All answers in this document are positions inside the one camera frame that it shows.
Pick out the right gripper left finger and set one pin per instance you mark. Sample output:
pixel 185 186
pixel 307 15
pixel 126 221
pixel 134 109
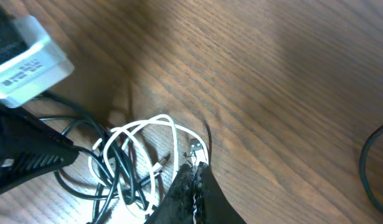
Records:
pixel 177 205

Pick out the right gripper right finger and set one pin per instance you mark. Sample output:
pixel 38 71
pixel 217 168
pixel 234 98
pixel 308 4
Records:
pixel 211 205

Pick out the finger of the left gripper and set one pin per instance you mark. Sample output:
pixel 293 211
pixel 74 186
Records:
pixel 29 148

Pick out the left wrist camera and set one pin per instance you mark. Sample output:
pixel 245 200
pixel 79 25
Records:
pixel 42 65

